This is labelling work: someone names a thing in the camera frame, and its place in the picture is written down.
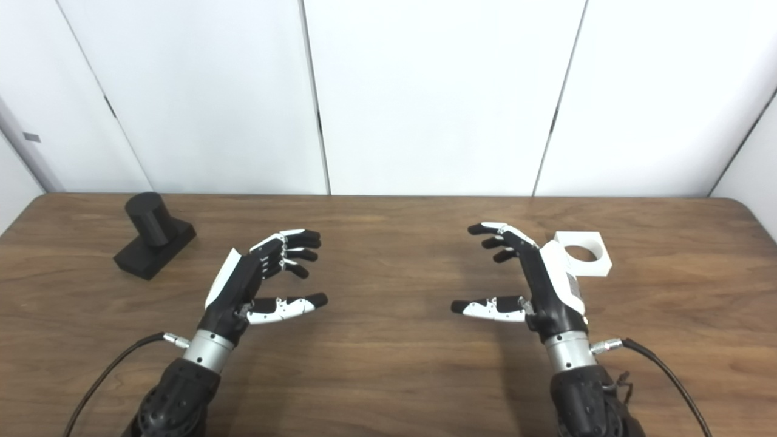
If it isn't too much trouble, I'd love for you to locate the black and white left hand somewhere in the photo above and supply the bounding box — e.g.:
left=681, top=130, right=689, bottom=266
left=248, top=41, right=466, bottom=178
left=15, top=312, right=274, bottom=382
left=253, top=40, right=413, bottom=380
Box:
left=197, top=228, right=329, bottom=347

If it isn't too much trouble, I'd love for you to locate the black and white right hand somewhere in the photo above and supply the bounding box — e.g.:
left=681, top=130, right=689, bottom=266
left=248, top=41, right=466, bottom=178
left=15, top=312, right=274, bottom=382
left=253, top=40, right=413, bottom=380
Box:
left=450, top=222, right=591, bottom=344

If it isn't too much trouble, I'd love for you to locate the white square piece with hole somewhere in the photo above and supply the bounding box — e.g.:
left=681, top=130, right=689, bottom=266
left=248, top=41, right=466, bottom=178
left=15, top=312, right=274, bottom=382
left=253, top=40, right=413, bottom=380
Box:
left=554, top=231, right=612, bottom=279

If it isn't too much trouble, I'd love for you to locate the black peg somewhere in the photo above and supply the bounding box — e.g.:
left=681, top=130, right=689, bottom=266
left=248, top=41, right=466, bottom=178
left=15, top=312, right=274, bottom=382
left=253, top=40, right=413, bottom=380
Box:
left=113, top=192, right=197, bottom=280

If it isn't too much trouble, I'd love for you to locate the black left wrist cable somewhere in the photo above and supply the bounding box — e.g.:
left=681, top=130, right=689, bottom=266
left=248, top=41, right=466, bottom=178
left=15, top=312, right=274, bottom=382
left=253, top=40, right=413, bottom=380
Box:
left=64, top=331, right=190, bottom=437

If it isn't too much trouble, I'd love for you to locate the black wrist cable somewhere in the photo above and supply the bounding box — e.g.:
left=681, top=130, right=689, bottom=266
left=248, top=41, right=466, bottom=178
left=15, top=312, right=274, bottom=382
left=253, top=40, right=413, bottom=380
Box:
left=590, top=337, right=712, bottom=437
left=64, top=331, right=190, bottom=437

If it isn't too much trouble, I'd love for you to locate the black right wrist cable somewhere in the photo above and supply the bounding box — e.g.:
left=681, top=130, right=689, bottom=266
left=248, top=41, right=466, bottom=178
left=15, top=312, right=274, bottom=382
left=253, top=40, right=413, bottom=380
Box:
left=590, top=337, right=712, bottom=437

